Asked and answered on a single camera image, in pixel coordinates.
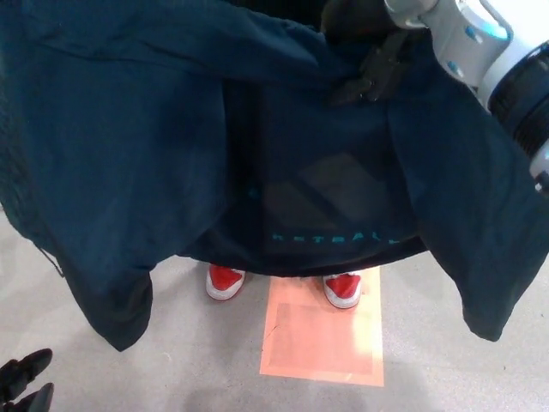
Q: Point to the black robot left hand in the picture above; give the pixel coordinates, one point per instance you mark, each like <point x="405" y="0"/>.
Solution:
<point x="30" y="362"/>

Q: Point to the dark teal coat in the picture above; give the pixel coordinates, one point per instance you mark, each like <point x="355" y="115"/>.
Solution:
<point x="107" y="171"/>

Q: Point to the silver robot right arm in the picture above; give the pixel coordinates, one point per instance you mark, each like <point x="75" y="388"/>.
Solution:
<point x="472" y="51"/>

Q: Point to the red and white sneaker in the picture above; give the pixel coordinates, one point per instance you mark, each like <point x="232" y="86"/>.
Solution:
<point x="223" y="283"/>
<point x="343" y="292"/>

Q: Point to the orange floor tape rectangle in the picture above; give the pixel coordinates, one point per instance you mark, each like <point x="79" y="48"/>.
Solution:
<point x="321" y="343"/>

